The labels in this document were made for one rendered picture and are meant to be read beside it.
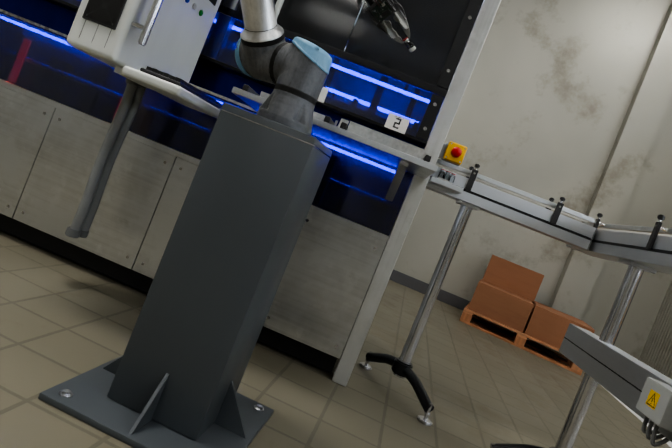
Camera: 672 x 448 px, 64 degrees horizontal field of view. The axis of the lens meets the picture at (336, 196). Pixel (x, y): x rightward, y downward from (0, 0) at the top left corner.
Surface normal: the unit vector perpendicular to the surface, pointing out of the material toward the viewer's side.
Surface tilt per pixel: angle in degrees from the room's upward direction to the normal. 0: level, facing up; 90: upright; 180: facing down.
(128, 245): 90
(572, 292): 90
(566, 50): 90
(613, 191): 90
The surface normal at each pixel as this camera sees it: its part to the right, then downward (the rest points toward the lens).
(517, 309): -0.29, -0.11
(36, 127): -0.08, -0.02
